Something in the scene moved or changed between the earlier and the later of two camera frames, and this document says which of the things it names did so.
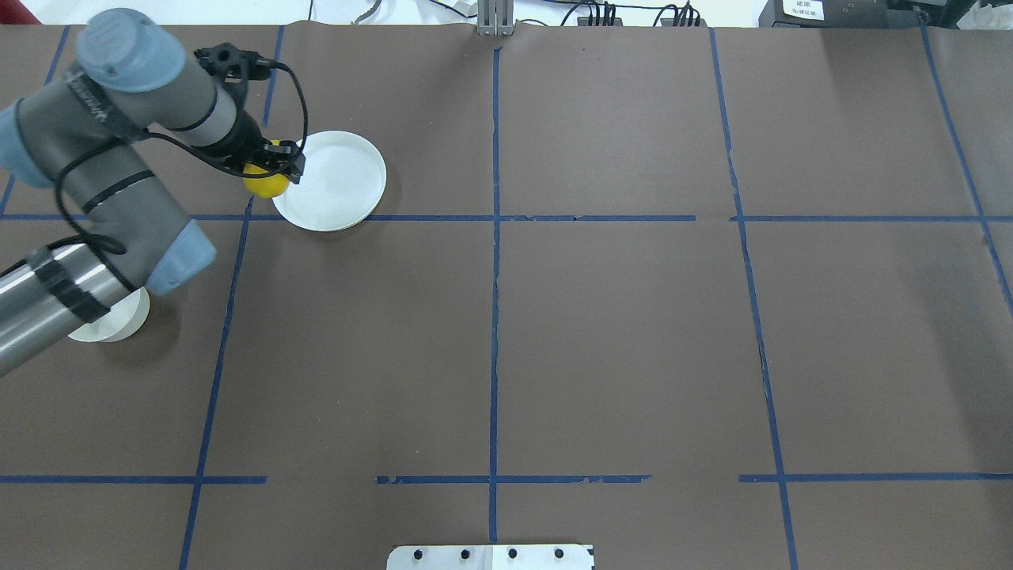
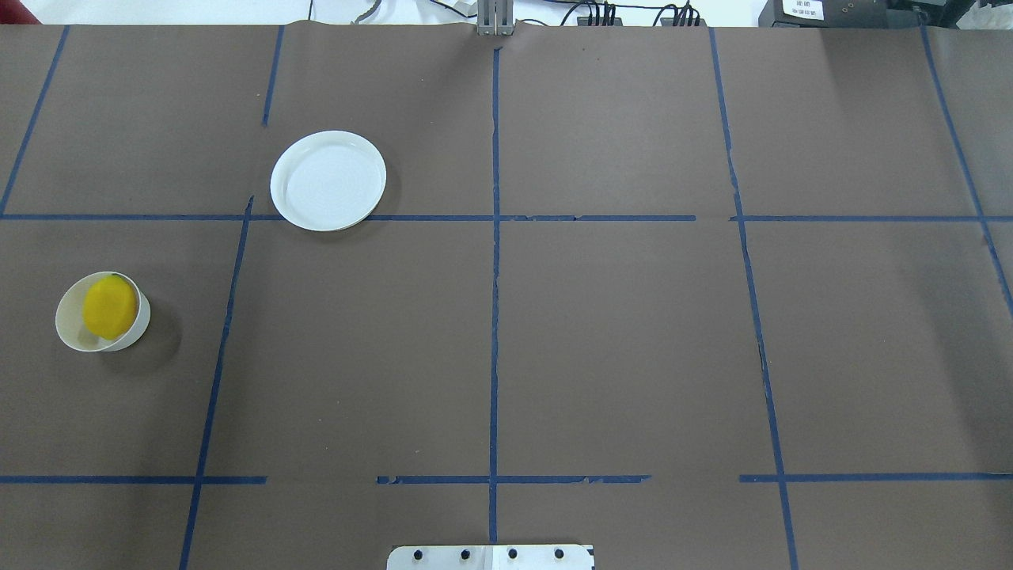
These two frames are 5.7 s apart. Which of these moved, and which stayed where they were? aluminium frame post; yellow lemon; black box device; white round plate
Moved: yellow lemon
Stayed: black box device; aluminium frame post; white round plate
